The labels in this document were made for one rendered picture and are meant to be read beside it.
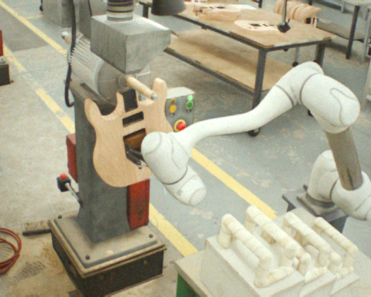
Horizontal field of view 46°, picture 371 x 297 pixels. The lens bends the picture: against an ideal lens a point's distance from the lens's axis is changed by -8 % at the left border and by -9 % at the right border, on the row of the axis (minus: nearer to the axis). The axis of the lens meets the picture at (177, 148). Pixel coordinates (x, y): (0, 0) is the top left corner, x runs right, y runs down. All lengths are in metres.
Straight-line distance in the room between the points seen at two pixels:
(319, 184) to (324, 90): 0.68
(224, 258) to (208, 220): 1.91
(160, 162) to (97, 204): 0.97
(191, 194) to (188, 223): 1.62
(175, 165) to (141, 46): 0.41
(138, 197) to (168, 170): 0.99
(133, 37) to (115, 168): 0.56
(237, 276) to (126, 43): 0.81
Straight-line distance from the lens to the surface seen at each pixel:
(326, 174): 2.09
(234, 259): 1.26
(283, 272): 1.21
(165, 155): 1.42
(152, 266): 2.64
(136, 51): 1.56
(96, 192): 2.32
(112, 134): 1.77
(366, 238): 3.33
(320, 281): 1.38
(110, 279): 2.54
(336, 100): 1.53
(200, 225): 3.12
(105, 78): 1.88
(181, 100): 2.10
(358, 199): 1.97
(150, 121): 1.83
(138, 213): 2.50
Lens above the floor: 1.95
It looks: 30 degrees down
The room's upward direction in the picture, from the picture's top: 4 degrees clockwise
